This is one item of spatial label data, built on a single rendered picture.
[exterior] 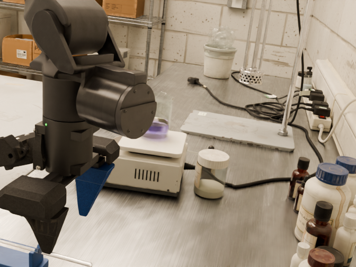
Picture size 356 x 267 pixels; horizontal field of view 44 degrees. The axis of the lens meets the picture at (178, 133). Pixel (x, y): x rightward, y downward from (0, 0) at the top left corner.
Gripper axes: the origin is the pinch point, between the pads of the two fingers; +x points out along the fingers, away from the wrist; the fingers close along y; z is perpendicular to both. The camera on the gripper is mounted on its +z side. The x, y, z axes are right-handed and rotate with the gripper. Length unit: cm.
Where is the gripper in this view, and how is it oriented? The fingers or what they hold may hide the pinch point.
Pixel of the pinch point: (67, 208)
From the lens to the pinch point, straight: 56.5
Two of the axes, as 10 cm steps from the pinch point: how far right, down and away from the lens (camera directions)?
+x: -1.0, 9.4, 3.3
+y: -2.6, 3.0, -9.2
